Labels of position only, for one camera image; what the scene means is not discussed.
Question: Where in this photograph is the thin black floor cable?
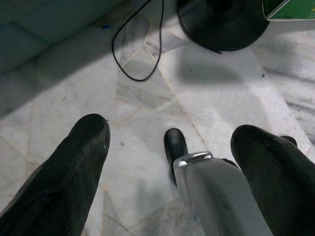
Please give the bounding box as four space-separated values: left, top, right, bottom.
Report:
112 0 165 81

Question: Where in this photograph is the silver robot leg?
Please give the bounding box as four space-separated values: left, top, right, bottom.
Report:
173 151 274 236

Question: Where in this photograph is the black round stand base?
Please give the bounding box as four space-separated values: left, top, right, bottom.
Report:
176 0 271 54

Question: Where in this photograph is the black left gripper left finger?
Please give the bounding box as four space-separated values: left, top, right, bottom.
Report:
0 113 111 236

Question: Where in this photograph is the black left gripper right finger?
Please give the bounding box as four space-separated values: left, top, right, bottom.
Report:
230 124 315 236

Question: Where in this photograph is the green and white cardboard box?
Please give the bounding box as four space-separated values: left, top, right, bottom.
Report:
261 0 315 21

